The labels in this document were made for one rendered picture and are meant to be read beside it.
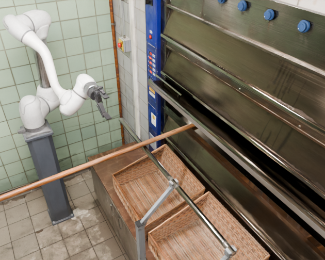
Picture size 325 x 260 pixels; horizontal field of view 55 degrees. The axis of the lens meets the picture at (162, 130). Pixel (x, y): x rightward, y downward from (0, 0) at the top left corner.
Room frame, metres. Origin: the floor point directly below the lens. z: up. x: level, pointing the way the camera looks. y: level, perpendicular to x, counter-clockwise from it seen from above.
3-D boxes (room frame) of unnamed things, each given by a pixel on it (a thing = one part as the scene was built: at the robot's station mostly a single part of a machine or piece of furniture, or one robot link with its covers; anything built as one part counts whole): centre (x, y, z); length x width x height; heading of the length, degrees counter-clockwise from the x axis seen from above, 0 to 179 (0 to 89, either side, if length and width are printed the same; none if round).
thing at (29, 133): (1.92, 0.99, 1.03); 0.22 x 0.18 x 0.06; 121
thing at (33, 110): (1.94, 0.96, 1.17); 0.18 x 0.16 x 0.22; 156
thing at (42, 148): (1.93, 0.97, 0.50); 0.21 x 0.21 x 1.00; 31
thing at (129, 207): (1.59, 0.05, 0.72); 0.56 x 0.49 x 0.28; 29
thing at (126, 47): (2.50, 0.31, 1.46); 0.10 x 0.07 x 0.10; 30
